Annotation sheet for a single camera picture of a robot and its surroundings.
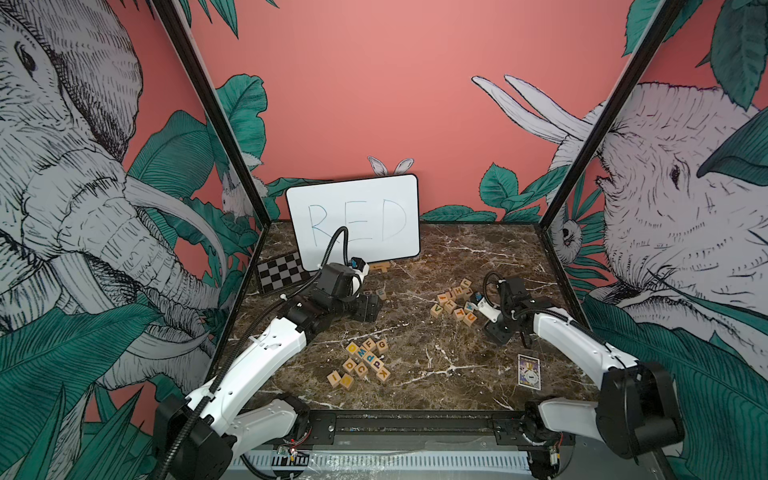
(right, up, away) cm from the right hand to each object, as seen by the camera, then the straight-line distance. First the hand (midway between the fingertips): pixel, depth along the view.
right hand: (493, 318), depth 88 cm
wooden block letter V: (-17, +1, +5) cm, 17 cm away
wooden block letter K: (-33, -13, -8) cm, 37 cm away
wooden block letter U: (-6, -1, +4) cm, 7 cm away
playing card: (+8, -14, -6) cm, 17 cm away
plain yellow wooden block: (-43, -15, -9) cm, 46 cm away
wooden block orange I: (-47, -14, -8) cm, 50 cm away
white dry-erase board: (-34, +32, +8) cm, 47 cm away
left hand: (-36, +8, -11) cm, 38 cm away
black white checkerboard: (-69, +13, +14) cm, 71 cm away
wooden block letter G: (-34, -8, -2) cm, 35 cm away
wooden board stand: (-35, +15, +14) cm, 40 cm away
